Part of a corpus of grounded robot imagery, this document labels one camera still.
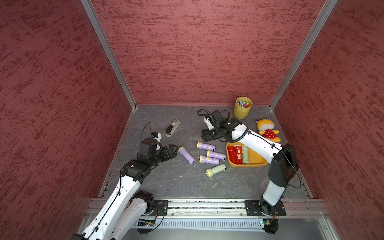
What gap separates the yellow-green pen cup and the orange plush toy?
4.2 inches

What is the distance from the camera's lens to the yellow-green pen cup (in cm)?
106

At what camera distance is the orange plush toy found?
0.97 m
